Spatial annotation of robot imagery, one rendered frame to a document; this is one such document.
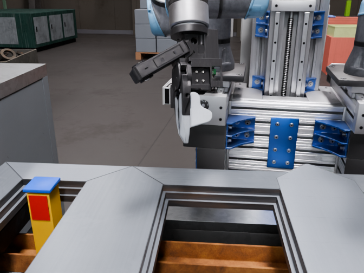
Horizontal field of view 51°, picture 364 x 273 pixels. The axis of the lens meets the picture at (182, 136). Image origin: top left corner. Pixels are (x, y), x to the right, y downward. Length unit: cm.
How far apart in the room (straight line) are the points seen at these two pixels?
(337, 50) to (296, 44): 534
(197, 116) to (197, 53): 12
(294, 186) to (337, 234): 18
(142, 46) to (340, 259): 723
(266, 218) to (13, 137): 75
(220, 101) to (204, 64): 43
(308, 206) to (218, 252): 25
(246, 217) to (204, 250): 22
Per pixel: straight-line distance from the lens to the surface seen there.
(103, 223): 76
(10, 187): 95
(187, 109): 67
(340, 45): 667
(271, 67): 132
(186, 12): 71
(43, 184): 87
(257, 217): 112
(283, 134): 126
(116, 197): 84
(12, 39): 947
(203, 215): 110
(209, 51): 72
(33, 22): 919
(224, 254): 94
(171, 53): 69
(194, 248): 93
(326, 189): 91
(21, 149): 123
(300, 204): 84
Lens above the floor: 128
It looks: 21 degrees down
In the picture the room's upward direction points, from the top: straight up
